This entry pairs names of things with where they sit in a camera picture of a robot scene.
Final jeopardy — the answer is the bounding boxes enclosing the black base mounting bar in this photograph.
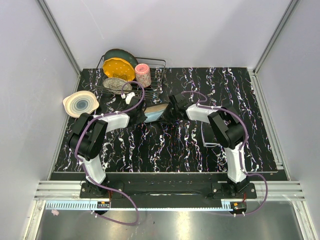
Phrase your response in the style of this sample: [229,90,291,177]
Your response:
[79,172,258,201]

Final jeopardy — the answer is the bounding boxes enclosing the white frame sunglasses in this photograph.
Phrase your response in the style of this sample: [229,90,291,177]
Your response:
[200,122,219,148]

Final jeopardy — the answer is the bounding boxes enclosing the black glasses case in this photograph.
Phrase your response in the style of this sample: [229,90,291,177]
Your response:
[144,103,169,113]

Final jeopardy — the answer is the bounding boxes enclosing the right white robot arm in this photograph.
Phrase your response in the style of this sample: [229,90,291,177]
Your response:
[162,93,249,199]

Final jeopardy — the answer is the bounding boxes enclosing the pink patterned cup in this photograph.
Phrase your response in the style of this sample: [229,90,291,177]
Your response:
[134,63,152,88]

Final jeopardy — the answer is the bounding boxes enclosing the dark green plate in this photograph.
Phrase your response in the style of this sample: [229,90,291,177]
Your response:
[103,48,139,68]

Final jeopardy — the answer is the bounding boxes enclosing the grey patterned small plate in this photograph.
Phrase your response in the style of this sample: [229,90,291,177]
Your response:
[102,77,132,95]

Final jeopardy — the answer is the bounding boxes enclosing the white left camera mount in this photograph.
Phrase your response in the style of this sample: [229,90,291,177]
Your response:
[121,92,136,105]

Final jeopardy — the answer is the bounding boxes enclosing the yellow dotted plate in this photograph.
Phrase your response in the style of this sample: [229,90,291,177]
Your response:
[102,57,136,82]

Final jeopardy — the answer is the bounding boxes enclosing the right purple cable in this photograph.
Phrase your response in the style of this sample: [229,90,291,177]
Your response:
[181,90,268,217]

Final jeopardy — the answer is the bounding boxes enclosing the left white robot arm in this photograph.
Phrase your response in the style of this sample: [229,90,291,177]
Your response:
[68,96,147,198]

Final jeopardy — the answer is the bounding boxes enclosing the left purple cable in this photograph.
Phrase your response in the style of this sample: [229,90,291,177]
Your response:
[74,80,146,226]

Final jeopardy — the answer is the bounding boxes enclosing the purple cable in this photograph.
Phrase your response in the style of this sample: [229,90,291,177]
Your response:
[181,90,268,217]
[74,80,146,226]

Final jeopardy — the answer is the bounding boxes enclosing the black wire dish rack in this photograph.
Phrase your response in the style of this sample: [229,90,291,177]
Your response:
[92,56,166,99]

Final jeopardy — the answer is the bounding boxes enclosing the cream bowl with rings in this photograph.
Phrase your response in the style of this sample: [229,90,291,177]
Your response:
[62,90,100,118]

